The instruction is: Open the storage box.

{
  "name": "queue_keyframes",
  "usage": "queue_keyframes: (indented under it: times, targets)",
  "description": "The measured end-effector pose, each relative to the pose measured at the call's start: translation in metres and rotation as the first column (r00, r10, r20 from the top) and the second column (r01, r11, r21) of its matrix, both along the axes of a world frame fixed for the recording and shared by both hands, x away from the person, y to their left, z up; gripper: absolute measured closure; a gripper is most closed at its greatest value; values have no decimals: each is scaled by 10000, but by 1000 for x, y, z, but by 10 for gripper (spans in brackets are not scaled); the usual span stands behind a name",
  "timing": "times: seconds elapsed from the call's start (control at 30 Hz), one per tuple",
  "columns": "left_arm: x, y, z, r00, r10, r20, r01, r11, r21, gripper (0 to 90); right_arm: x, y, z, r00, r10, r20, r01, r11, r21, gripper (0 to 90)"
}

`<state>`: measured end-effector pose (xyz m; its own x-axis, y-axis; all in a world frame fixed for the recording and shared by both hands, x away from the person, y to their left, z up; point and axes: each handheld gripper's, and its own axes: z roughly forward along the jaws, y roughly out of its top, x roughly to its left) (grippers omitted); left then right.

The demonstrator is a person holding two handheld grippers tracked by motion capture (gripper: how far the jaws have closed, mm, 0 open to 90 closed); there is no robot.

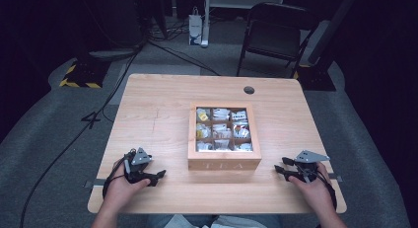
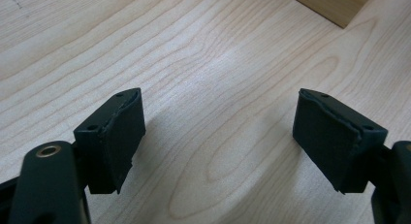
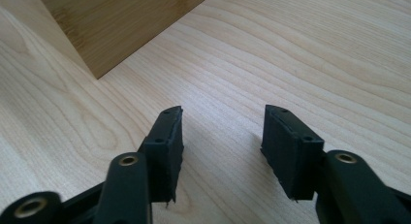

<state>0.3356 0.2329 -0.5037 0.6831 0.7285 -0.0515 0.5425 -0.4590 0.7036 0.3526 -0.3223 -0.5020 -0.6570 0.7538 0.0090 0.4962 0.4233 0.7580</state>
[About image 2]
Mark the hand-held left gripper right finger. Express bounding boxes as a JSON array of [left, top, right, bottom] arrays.
[[292, 87, 389, 195]]

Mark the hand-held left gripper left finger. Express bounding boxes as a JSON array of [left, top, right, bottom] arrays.
[[73, 87, 146, 195]]

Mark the light wooden block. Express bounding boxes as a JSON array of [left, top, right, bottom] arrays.
[[281, 0, 376, 29]]

